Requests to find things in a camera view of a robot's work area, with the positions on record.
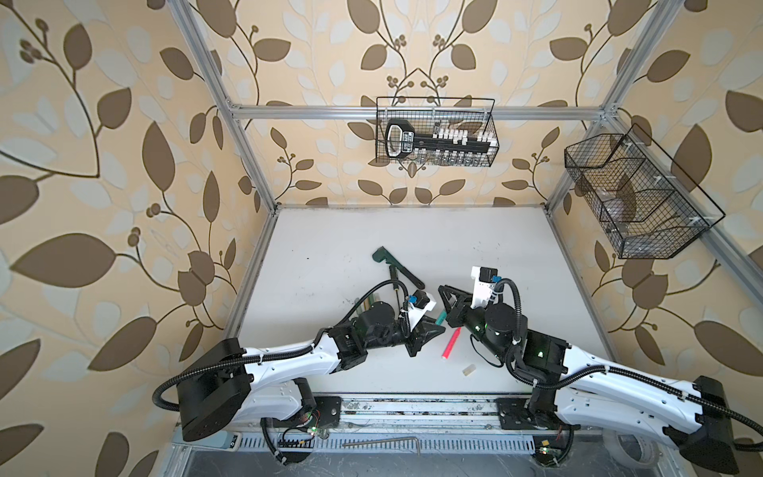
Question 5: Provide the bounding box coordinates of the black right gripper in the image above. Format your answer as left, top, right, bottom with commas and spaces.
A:
438, 285, 509, 364

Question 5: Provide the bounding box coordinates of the pink highlighter pen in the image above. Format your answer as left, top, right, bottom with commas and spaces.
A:
441, 327, 462, 360

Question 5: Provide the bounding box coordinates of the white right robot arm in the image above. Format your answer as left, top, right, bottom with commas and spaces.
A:
438, 283, 739, 475

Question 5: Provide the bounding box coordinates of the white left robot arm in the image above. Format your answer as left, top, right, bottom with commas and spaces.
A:
174, 302, 445, 441

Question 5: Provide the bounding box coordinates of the green pipe wrench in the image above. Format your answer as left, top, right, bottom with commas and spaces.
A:
372, 246, 426, 290

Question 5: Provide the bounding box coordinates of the metal hex key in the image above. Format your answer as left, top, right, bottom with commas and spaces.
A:
341, 436, 422, 455

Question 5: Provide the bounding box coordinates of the black socket set holder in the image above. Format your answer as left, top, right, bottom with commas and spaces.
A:
381, 118, 500, 164

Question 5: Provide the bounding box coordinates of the clear tape roll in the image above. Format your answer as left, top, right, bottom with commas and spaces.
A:
610, 434, 661, 470

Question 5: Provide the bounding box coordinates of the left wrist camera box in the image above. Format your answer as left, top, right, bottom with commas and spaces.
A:
407, 290, 436, 330

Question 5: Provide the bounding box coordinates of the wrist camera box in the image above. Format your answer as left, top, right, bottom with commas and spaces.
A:
471, 266, 503, 309
407, 290, 436, 330

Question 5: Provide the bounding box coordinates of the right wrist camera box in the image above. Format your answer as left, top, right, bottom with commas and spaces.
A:
471, 266, 503, 309

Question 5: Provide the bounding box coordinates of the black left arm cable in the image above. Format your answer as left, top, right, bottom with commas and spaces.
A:
151, 278, 411, 413

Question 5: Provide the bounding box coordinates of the black wire basket centre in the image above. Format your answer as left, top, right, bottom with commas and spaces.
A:
375, 95, 500, 168

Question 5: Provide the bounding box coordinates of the black wire basket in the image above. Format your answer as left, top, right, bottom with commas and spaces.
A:
375, 95, 500, 168
564, 123, 726, 260

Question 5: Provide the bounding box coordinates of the black wire basket right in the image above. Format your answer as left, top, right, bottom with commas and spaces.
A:
564, 123, 726, 260

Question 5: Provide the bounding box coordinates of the aluminium frame rail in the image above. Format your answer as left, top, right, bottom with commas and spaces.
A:
166, 0, 763, 287

